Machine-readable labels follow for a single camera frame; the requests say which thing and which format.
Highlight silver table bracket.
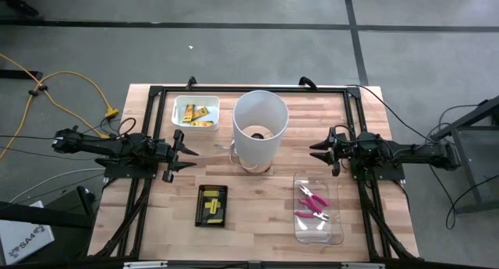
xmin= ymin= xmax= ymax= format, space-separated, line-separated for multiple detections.
xmin=341 ymin=262 xmax=386 ymax=269
xmin=123 ymin=260 xmax=168 ymax=269

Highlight thin black floor cable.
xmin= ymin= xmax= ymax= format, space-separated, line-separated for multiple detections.
xmin=0 ymin=145 xmax=107 ymax=161
xmin=0 ymin=134 xmax=58 ymax=140

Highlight yellow extension cord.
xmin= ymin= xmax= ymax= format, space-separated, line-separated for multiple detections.
xmin=0 ymin=53 xmax=120 ymax=161

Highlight white shade wooden base lamp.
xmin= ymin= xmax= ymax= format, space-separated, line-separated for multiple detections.
xmin=232 ymin=90 xmax=290 ymax=175

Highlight clear lamp power cord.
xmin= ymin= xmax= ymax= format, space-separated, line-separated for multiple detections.
xmin=213 ymin=142 xmax=260 ymax=172

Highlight white printed box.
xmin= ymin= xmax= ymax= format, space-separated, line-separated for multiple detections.
xmin=0 ymin=200 xmax=55 ymax=266

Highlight black metal cart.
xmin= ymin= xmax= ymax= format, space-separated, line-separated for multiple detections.
xmin=430 ymin=95 xmax=499 ymax=215

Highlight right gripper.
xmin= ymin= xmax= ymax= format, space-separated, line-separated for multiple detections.
xmin=310 ymin=126 xmax=354 ymax=178

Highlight clear plastic bin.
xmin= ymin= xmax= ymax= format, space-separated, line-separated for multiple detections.
xmin=292 ymin=171 xmax=345 ymax=246

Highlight long black arm cable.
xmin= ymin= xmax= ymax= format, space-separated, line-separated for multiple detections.
xmin=345 ymin=83 xmax=432 ymax=142

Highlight black aluminium table frame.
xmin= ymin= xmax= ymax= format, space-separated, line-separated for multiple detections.
xmin=93 ymin=84 xmax=418 ymax=262

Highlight black perforated tray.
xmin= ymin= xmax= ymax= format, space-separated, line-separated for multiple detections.
xmin=193 ymin=183 xmax=229 ymax=228

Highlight white plastic bin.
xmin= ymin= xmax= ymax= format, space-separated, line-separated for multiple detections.
xmin=171 ymin=95 xmax=221 ymax=133

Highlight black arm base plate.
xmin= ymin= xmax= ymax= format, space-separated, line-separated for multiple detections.
xmin=349 ymin=150 xmax=406 ymax=181
xmin=104 ymin=149 xmax=161 ymax=180

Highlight black floor bar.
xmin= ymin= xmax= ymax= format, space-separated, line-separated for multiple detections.
xmin=0 ymin=69 xmax=44 ymax=81

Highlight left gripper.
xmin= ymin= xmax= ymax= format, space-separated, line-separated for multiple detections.
xmin=155 ymin=129 xmax=200 ymax=183

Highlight black equipment stand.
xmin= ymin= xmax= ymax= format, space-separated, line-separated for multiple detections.
xmin=0 ymin=185 xmax=97 ymax=231

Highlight pink handled pliers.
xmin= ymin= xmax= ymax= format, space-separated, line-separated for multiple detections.
xmin=295 ymin=200 xmax=331 ymax=222

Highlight pink eraser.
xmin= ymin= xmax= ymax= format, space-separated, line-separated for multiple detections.
xmin=297 ymin=185 xmax=331 ymax=208

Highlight white floor cable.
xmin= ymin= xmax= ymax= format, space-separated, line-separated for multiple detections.
xmin=9 ymin=167 xmax=106 ymax=203

